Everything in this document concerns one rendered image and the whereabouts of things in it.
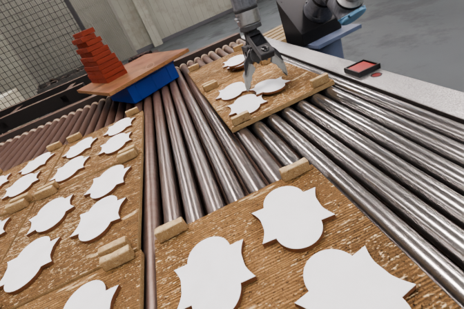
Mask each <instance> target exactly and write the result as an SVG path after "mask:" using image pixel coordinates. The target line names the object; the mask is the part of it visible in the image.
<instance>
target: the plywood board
mask: <svg viewBox="0 0 464 309"><path fill-rule="evenodd" d="M187 52H189V49H188V48H185V49H180V50H171V51H166V52H156V53H150V54H145V55H143V56H141V57H139V58H137V59H136V60H134V61H132V62H130V63H127V64H126V65H124V67H125V69H126V71H127V73H126V74H125V75H123V76H121V77H119V78H117V79H116V80H114V81H111V82H110V83H89V84H88V85H86V86H84V87H82V88H80V89H78V90H77V92H78V93H84V94H96V95H104V96H110V97H111V96H112V95H114V94H116V93H117V92H119V91H121V90H123V89H124V88H126V87H128V86H130V85H131V84H133V83H135V82H136V81H139V80H140V79H142V78H144V77H145V76H147V75H149V74H150V73H152V72H155V71H156V70H158V69H160V68H161V67H163V66H165V65H166V64H168V63H170V62H172V61H174V60H175V59H177V58H178V57H181V56H182V55H183V54H186V53H187Z"/></svg>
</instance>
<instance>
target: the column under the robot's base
mask: <svg viewBox="0 0 464 309"><path fill-rule="evenodd" d="M341 27H342V28H340V29H338V30H336V31H334V32H332V33H330V34H328V35H326V36H324V37H322V38H320V39H318V40H316V41H314V42H312V43H310V44H308V45H306V46H300V47H303V48H308V49H310V50H314V51H317V52H321V53H325V54H329V55H331V56H335V57H339V58H342V59H345V58H344V54H343V49H342V41H341V38H343V37H344V36H346V35H348V34H350V33H352V32H354V31H356V30H358V29H360V28H362V26H361V24H348V25H346V26H343V25H341Z"/></svg>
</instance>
